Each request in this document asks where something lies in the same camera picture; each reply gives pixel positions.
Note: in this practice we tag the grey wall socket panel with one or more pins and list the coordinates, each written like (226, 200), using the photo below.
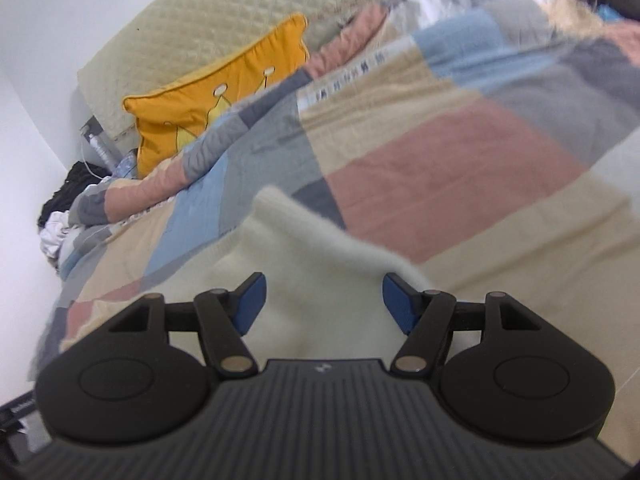
(91, 126)

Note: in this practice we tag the cream quilted headboard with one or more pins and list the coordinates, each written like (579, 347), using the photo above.
(210, 15)

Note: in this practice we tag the black flat object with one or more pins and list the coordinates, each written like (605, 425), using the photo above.
(20, 430)

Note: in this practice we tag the yellow crown print pillow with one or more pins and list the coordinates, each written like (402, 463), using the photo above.
(200, 95)

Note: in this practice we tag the black clothes pile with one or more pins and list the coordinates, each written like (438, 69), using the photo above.
(75, 180)

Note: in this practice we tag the white clothes pile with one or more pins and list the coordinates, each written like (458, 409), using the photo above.
(55, 237)

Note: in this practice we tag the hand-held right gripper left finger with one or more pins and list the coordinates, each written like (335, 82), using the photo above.
(252, 306)

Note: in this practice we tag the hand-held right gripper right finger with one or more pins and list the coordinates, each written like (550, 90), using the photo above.
(400, 306)

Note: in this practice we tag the cream striped sweater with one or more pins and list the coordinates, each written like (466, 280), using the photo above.
(310, 280)

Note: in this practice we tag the patchwork bed cover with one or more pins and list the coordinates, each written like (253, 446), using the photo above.
(450, 170)

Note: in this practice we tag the folded patchwork quilt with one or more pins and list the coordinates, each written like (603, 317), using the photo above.
(150, 185)

